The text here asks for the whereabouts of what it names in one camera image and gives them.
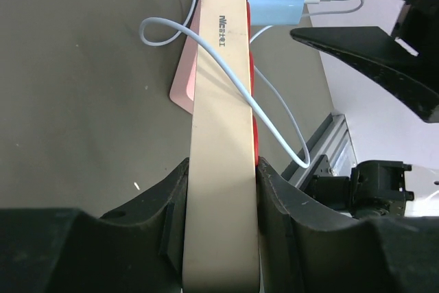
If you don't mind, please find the pink power strip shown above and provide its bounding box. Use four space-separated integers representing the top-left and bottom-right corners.
168 0 203 115

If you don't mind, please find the beige red power strip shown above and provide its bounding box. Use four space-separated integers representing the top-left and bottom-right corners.
182 0 260 292

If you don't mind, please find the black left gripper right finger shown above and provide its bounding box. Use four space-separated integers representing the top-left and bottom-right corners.
257 159 438 292

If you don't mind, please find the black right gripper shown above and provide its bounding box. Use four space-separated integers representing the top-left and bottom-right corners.
290 0 438 122

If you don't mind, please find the aluminium frame rail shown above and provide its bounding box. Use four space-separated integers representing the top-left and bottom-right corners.
281 115 357 187

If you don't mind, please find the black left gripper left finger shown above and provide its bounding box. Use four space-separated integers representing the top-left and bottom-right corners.
1 161 189 292

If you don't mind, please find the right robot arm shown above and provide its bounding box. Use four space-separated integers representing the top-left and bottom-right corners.
290 0 438 219

